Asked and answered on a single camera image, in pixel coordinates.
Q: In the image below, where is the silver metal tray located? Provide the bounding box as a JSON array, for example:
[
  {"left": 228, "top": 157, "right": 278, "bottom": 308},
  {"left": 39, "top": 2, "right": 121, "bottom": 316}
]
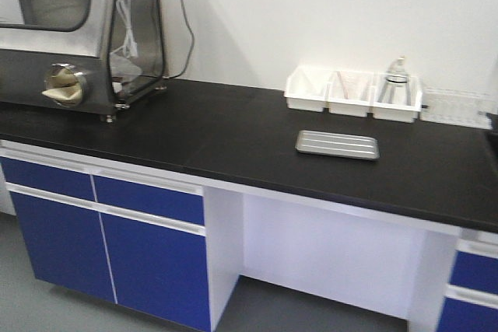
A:
[{"left": 295, "top": 130, "right": 380, "bottom": 160}]

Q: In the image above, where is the white plastic bin left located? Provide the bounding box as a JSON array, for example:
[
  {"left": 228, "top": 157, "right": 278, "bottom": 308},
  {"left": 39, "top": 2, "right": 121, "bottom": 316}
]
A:
[{"left": 284, "top": 65, "right": 334, "bottom": 112}]

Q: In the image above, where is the white plastic bin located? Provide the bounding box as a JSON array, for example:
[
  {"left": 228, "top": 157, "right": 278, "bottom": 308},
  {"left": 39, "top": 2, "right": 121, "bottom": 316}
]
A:
[
  {"left": 284, "top": 65, "right": 334, "bottom": 112},
  {"left": 327, "top": 70, "right": 374, "bottom": 117},
  {"left": 372, "top": 75, "right": 423, "bottom": 123}
]

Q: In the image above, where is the white plastic bin middle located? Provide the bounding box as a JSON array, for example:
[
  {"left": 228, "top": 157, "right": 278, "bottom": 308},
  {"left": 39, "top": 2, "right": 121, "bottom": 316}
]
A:
[{"left": 327, "top": 70, "right": 374, "bottom": 117}]

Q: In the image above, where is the blue and white lab cabinet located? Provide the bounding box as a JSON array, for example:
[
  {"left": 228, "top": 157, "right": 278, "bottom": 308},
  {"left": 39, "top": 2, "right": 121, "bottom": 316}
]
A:
[{"left": 1, "top": 141, "right": 497, "bottom": 331}]

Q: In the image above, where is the white plastic bin right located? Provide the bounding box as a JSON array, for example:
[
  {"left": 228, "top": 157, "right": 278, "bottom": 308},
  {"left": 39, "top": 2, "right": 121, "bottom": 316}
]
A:
[{"left": 372, "top": 75, "right": 423, "bottom": 123}]

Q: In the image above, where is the glass flask in bin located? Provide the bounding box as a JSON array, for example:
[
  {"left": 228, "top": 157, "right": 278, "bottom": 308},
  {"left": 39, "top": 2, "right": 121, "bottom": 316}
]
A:
[{"left": 377, "top": 55, "right": 412, "bottom": 105}]

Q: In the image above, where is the beige rubber glove port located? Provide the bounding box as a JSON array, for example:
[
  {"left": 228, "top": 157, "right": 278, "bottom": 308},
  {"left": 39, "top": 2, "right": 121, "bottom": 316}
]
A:
[{"left": 42, "top": 63, "right": 87, "bottom": 107}]

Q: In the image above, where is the stainless steel glove box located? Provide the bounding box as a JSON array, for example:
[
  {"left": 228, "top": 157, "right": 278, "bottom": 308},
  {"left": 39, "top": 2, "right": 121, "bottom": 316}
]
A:
[{"left": 1, "top": 0, "right": 167, "bottom": 122}]

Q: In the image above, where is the clear test tube rack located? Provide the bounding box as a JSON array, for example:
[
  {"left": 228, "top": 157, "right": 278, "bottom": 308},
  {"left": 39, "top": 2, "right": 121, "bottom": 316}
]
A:
[{"left": 419, "top": 87, "right": 493, "bottom": 130}]

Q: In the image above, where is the grey power cable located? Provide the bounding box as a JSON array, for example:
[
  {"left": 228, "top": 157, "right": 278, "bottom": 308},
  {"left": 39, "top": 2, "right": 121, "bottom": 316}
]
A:
[{"left": 163, "top": 0, "right": 195, "bottom": 80}]

